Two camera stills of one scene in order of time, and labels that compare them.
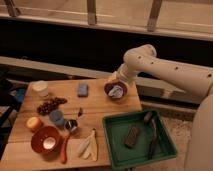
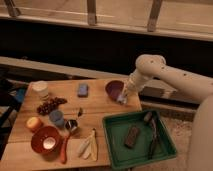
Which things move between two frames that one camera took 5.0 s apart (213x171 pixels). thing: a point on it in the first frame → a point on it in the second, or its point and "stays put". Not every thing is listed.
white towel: x=116 y=92 → x=121 y=98
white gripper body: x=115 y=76 → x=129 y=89
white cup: x=38 y=89 stays put
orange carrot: x=64 y=149 stays put
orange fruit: x=34 y=122 stays put
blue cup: x=57 y=117 stays put
